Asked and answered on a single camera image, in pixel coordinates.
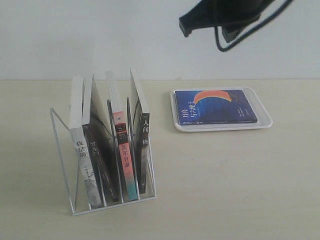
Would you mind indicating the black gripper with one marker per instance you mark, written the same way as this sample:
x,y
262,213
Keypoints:
x,y
233,16

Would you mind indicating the red teal book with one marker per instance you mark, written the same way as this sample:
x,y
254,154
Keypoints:
x,y
121,132

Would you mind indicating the clear acrylic book rack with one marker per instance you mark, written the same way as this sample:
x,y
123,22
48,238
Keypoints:
x,y
72,175

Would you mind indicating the grey white book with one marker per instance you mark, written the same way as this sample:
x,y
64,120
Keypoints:
x,y
80,143

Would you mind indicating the dark brown book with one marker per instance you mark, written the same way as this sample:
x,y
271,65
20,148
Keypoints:
x,y
99,139

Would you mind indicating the black book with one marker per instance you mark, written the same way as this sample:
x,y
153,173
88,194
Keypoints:
x,y
140,115

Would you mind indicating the blue book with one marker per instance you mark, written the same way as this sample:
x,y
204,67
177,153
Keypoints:
x,y
208,107

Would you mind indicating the white plastic tray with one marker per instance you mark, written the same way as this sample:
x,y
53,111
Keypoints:
x,y
264,119

